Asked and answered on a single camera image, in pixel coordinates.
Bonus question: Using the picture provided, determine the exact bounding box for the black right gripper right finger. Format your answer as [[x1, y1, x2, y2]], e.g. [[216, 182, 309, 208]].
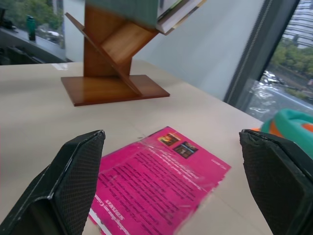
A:
[[239, 129, 313, 235]]

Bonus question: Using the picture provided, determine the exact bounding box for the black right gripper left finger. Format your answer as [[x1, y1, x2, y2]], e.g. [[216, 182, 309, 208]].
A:
[[0, 130, 107, 235]]

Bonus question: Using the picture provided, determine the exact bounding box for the pink paperback book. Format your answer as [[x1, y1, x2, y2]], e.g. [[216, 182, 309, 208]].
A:
[[88, 126, 232, 235]]

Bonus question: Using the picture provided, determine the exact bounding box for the wooden X-shaped bookshelf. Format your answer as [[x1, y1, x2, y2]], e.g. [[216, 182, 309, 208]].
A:
[[61, 4, 170, 107]]

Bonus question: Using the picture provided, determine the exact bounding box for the green hardcover book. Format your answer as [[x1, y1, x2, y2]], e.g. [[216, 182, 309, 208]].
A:
[[86, 0, 164, 29]]

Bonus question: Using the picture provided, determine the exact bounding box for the white-paged book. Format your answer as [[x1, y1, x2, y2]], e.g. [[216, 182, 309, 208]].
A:
[[156, 0, 207, 36]]

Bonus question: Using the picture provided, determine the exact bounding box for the green and orange plush toy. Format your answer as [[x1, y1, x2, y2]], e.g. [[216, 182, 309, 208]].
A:
[[251, 108, 313, 159]]

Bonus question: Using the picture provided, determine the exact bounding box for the green water bottle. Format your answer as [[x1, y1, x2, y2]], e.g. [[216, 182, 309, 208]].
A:
[[26, 15, 37, 41]]

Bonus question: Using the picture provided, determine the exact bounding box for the dark window frame post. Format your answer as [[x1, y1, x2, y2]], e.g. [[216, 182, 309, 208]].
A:
[[223, 0, 301, 111]]

